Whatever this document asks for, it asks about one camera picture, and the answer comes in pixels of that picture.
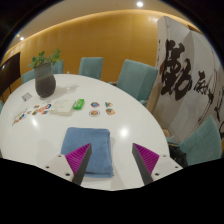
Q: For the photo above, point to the blue folded towel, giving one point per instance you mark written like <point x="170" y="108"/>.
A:
<point x="88" y="140"/>

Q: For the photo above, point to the small green box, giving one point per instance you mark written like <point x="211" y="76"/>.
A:
<point x="79" y="104"/>

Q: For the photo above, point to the group of teal chairs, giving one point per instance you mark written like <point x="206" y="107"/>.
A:
<point x="136" y="78"/>

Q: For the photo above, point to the small colourful sticker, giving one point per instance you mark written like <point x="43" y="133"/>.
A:
<point x="44" y="112"/>
<point x="110" y="111"/>
<point x="41" y="109"/>
<point x="95" y="104"/>
<point x="34" y="112"/>
<point x="36" y="106"/>
<point x="108" y="104"/>
<point x="48" y="106"/>

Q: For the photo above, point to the black wall screen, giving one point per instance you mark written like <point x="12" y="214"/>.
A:
<point x="9" y="71"/>

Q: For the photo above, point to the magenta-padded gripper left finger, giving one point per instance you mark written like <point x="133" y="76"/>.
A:
<point x="78" y="159"/>

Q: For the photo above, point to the white calligraphy folding screen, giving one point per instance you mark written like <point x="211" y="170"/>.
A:
<point x="186" y="76"/>

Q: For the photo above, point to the grey ribbed vase with plant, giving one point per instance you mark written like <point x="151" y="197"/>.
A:
<point x="44" y="81"/>

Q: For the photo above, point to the flat white box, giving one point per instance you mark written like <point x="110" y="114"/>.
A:
<point x="62" y="107"/>

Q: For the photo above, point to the small grey card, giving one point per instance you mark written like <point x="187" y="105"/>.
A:
<point x="26" y="96"/>

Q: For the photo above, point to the round ceiling light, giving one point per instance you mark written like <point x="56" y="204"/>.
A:
<point x="21" y="38"/>
<point x="139" y="4"/>

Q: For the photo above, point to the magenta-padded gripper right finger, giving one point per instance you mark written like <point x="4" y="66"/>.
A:
<point x="146" y="160"/>

